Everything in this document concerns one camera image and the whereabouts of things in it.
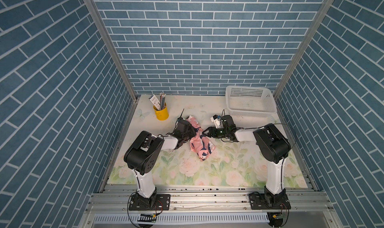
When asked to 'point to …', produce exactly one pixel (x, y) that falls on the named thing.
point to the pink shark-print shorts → (199, 144)
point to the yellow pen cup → (163, 114)
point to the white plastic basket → (250, 101)
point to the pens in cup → (162, 97)
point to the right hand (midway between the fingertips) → (206, 133)
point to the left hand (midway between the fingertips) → (198, 131)
